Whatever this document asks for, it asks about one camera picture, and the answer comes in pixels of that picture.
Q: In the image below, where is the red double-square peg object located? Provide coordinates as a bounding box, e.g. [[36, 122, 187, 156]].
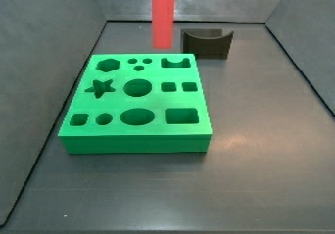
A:
[[152, 0, 175, 49]]

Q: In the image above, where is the green shape-sorting block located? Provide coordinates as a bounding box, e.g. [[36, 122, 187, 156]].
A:
[[57, 54, 212, 154]]

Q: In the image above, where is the black curved holder stand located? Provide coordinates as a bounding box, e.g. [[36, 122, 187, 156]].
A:
[[180, 28, 235, 60]]

